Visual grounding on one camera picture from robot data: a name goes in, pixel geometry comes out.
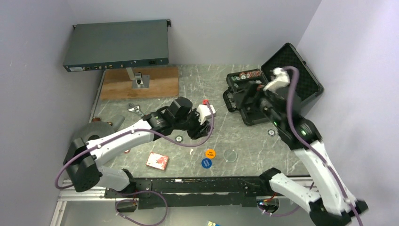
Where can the black poker case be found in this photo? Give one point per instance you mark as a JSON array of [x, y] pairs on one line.
[[308, 87]]

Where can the metal stand bracket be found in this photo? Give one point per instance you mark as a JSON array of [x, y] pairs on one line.
[[139, 80]]

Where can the grey cylinder part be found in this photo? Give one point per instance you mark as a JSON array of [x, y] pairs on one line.
[[117, 121]]

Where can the blue poker chip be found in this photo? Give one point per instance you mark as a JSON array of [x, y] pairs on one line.
[[271, 132]]

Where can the clear dealer button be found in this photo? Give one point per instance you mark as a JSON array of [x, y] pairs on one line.
[[230, 155]]

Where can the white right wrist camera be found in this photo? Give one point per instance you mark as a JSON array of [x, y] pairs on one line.
[[281, 79]]

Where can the mixed red chip stack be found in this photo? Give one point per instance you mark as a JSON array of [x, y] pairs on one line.
[[249, 74]]

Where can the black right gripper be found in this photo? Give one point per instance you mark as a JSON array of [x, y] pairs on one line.
[[263, 93]]

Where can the red playing card deck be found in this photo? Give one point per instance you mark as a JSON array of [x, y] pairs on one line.
[[157, 161]]

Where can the orange big blind button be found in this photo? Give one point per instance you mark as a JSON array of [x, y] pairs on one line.
[[210, 153]]

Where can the wooden board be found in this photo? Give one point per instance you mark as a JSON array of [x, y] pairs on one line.
[[164, 82]]

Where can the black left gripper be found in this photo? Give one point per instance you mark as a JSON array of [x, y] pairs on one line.
[[200, 130]]

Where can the grey rack server unit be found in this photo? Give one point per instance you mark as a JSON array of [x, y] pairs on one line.
[[115, 45]]

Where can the red handled adjustable wrench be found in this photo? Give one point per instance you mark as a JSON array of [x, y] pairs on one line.
[[135, 109]]

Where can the green poker chip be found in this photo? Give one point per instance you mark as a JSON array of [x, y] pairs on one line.
[[179, 139]]

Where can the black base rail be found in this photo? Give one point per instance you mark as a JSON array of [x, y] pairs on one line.
[[244, 191]]

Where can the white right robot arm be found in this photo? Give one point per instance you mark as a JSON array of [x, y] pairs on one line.
[[333, 204]]

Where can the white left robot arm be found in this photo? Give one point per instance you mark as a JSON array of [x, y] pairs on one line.
[[84, 161]]

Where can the blue small blind button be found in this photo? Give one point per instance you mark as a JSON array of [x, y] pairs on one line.
[[206, 163]]

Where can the grey filament spool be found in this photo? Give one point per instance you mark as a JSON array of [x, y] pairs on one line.
[[92, 131]]

